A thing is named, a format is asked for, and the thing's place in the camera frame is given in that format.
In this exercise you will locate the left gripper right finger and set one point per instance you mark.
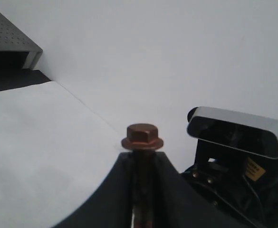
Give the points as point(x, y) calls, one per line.
point(176, 204)

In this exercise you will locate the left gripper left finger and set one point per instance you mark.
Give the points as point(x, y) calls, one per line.
point(105, 199)

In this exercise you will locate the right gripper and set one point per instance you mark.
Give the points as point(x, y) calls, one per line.
point(236, 190)

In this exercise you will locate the copper flange hex bolt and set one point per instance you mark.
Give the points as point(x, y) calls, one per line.
point(142, 142)

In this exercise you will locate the metal bench with holes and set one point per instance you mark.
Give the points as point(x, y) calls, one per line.
point(8, 38)

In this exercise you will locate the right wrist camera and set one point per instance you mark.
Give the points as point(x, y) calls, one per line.
point(238, 133)

